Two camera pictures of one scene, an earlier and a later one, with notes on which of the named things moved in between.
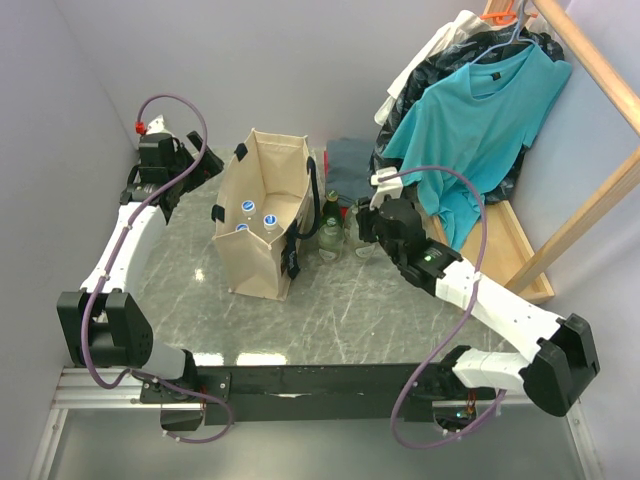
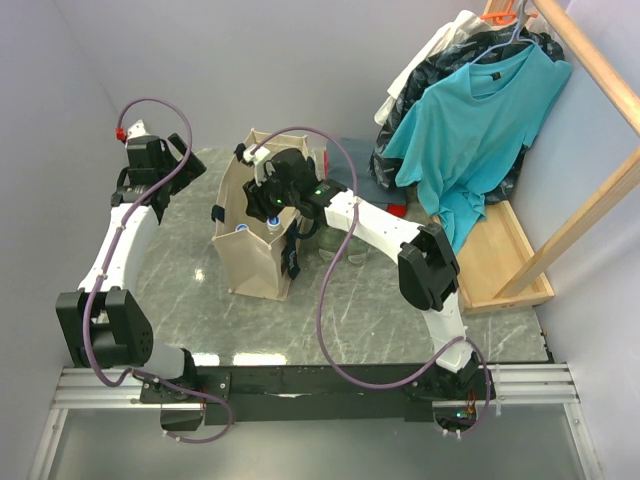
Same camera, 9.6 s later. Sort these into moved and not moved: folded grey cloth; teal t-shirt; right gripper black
Moved: right gripper black
Not moved: folded grey cloth; teal t-shirt
